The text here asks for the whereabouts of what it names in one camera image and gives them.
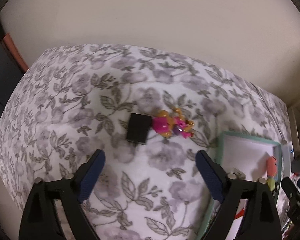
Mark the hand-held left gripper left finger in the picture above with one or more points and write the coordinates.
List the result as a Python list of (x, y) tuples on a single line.
[(92, 175)]

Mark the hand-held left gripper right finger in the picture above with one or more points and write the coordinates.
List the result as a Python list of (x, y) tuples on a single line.
[(210, 175)]

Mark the green plastic piece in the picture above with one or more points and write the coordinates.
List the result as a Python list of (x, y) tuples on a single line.
[(271, 183)]

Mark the salmon pink box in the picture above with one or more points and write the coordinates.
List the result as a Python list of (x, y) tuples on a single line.
[(272, 166)]

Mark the teal tray box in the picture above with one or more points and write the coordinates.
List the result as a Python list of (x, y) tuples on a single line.
[(245, 155)]

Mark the red squeeze tube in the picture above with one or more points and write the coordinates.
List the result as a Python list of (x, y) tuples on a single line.
[(240, 213)]

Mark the black charger cube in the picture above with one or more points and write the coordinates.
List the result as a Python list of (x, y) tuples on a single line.
[(138, 128)]

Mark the pink and orange toy figure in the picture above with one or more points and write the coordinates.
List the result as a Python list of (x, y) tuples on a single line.
[(162, 125)]

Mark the small black device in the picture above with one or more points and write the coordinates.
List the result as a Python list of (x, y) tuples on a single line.
[(298, 165)]

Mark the grey box with light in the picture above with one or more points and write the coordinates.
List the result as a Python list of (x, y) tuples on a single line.
[(288, 152)]

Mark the cream shelf unit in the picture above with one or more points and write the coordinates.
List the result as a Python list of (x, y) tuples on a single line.
[(298, 130)]

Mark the grey floral blanket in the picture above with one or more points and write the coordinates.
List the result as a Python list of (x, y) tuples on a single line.
[(77, 105)]

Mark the dark cabinet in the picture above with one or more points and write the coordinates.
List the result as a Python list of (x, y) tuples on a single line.
[(2, 80)]

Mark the reddish brown board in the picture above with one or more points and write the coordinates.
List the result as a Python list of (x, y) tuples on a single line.
[(13, 50)]

